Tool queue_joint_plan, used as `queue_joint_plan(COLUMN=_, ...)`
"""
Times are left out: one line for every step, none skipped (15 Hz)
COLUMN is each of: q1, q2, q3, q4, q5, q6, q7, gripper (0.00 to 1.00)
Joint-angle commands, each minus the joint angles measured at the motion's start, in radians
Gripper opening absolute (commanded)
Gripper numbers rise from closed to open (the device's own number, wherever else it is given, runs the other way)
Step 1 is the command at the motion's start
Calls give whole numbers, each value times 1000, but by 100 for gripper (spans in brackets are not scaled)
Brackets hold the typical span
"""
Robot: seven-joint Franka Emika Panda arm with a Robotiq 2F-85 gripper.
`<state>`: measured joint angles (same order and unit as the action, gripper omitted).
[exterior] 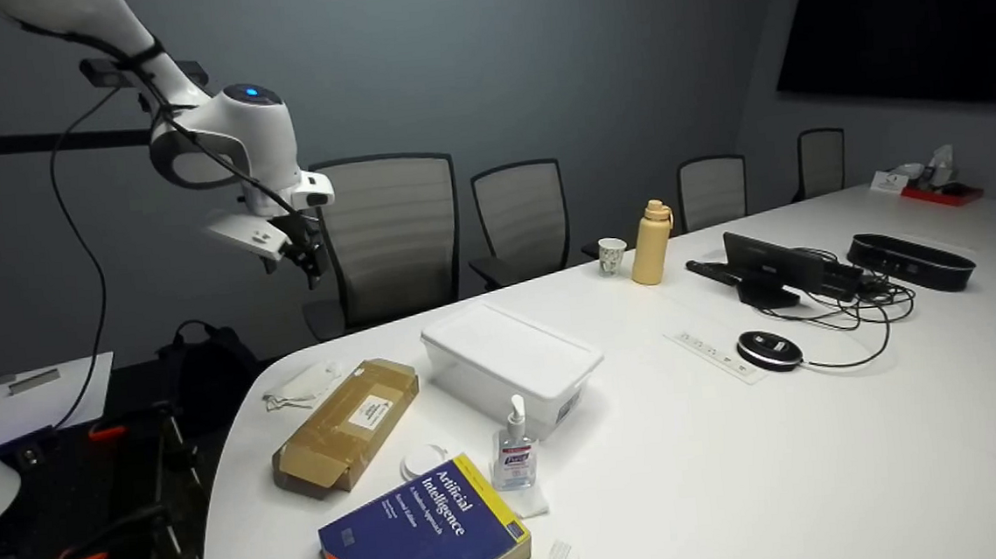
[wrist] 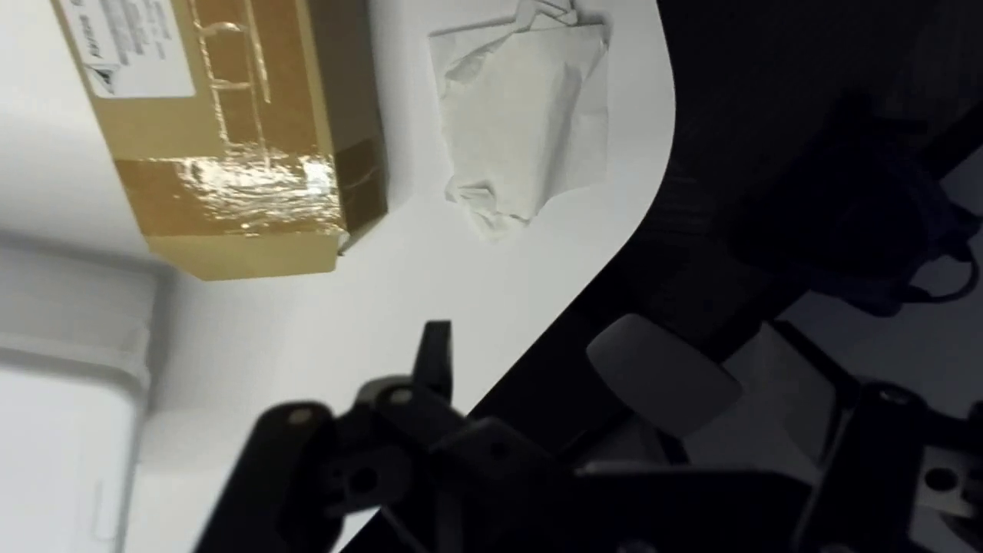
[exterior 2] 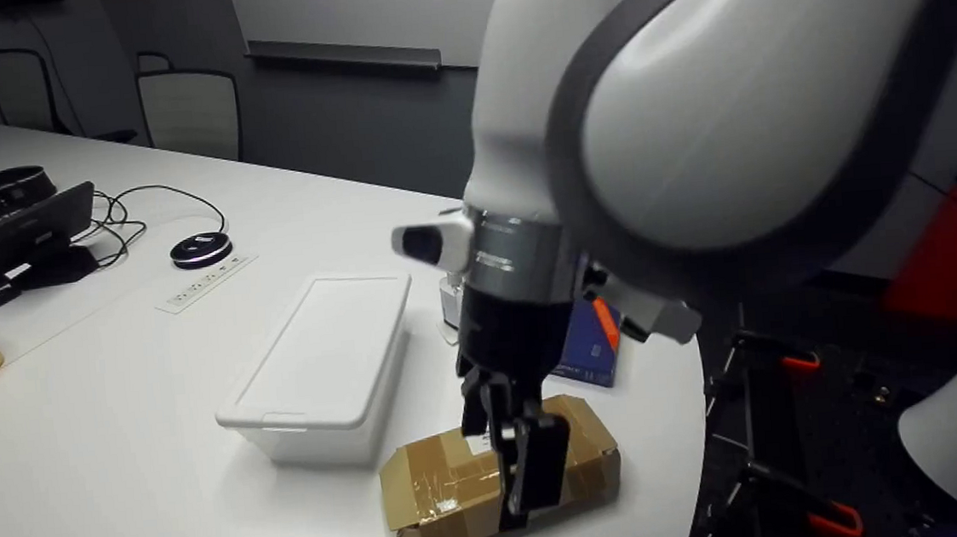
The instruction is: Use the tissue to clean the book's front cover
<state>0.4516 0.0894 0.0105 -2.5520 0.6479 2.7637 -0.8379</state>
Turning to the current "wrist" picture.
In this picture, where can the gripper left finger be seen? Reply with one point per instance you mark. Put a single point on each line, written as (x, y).
(430, 461)

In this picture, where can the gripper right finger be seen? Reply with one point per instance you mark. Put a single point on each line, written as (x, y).
(875, 468)

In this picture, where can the white plastic box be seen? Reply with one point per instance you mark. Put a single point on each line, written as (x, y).
(61, 399)

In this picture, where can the black office chair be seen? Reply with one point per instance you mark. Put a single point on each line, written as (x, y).
(776, 138)

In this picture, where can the crumpled white tissue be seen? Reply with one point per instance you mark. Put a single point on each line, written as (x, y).
(522, 115)

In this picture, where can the brown cardboard box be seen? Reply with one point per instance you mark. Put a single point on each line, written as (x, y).
(230, 130)

